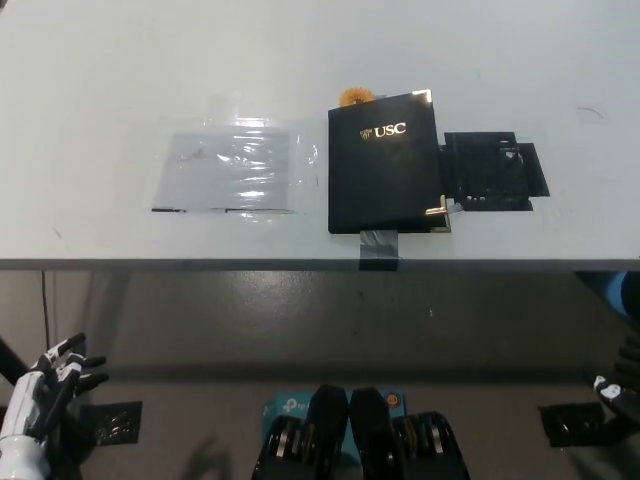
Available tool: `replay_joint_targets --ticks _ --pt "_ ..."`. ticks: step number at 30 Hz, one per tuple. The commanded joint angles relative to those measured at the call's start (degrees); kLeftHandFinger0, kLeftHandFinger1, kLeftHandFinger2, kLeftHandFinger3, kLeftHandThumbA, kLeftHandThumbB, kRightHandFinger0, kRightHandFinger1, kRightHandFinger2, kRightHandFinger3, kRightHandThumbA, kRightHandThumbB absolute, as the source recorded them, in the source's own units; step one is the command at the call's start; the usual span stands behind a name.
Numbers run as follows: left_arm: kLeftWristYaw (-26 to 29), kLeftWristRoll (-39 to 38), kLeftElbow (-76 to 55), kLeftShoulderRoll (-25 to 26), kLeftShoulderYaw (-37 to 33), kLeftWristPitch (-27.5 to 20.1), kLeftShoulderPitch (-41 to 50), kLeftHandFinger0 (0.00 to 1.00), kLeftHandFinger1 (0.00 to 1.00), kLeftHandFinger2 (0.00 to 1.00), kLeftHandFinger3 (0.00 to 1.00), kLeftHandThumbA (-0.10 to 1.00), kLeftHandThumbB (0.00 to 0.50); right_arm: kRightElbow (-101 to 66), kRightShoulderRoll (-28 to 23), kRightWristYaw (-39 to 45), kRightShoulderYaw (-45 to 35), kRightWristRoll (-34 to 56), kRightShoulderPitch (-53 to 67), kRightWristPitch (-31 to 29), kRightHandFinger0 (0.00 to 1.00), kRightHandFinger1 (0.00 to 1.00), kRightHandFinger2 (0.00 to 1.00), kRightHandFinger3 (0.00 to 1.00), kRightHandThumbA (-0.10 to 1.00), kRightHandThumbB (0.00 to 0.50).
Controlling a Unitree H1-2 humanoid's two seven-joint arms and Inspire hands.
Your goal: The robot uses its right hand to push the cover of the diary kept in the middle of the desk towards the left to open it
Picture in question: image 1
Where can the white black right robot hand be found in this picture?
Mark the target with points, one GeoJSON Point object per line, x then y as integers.
{"type": "Point", "coordinates": [622, 397]}

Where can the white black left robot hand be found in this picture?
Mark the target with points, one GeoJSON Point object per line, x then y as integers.
{"type": "Point", "coordinates": [35, 395]}

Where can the black USC diary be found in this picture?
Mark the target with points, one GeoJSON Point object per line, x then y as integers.
{"type": "Point", "coordinates": [380, 175]}

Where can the black robot torso blocks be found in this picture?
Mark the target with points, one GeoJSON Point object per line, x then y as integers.
{"type": "Point", "coordinates": [365, 440]}

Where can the black table leg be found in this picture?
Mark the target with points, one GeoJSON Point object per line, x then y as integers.
{"type": "Point", "coordinates": [10, 362]}

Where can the blue object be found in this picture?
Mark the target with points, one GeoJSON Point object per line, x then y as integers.
{"type": "Point", "coordinates": [620, 292]}

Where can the teal TP-Link box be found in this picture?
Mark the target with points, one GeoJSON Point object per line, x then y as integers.
{"type": "Point", "coordinates": [287, 407]}

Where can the black tape patch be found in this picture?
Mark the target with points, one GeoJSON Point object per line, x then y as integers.
{"type": "Point", "coordinates": [487, 170]}

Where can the clear plastic covered paper sheet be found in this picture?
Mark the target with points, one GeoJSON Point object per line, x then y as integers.
{"type": "Point", "coordinates": [225, 170]}

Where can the grey duct tape strip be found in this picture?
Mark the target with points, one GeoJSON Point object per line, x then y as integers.
{"type": "Point", "coordinates": [380, 247]}

